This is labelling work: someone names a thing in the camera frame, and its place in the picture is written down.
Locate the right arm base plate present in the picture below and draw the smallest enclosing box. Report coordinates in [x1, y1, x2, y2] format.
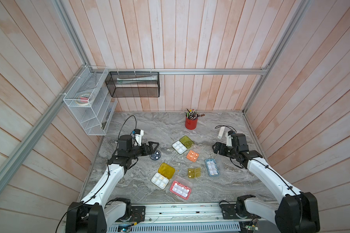
[219, 202, 261, 219]

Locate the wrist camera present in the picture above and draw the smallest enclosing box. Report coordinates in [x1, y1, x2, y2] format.
[133, 129, 144, 146]
[225, 130, 236, 147]

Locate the red pen cup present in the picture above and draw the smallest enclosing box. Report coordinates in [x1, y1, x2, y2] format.
[185, 118, 198, 130]

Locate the yellow lid white pillbox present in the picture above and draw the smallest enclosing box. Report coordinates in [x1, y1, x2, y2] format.
[151, 163, 175, 189]

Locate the white wire shelf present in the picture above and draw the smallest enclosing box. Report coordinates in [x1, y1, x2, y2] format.
[63, 66, 117, 136]

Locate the tape roll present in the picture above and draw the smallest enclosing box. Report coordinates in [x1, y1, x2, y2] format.
[75, 93, 94, 106]

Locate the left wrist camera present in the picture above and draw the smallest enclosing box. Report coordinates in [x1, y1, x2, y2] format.
[133, 129, 144, 146]

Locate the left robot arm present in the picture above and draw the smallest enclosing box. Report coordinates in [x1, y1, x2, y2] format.
[64, 135, 159, 233]

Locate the green lid white pillbox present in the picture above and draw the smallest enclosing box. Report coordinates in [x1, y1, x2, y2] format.
[172, 136, 194, 154]

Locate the small yellow pillbox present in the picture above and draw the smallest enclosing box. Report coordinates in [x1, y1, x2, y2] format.
[188, 167, 201, 179]

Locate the white rectangular device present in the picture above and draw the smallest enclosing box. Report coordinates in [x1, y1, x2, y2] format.
[218, 126, 225, 139]

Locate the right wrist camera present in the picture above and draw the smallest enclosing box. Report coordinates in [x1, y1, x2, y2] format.
[225, 130, 236, 147]

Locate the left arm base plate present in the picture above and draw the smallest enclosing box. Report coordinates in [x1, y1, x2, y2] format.
[117, 205, 146, 223]

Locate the orange pillbox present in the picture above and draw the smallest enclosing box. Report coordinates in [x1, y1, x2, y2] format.
[186, 150, 199, 162]

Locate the blue pillbox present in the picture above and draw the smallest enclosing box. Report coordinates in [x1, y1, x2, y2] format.
[205, 158, 220, 177]

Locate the black mesh basket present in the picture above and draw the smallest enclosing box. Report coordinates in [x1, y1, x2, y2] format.
[105, 71, 160, 98]

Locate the red pillbox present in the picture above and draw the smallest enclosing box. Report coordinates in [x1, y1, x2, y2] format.
[170, 181, 192, 200]

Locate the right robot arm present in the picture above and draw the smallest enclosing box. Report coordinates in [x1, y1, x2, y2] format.
[212, 131, 320, 233]

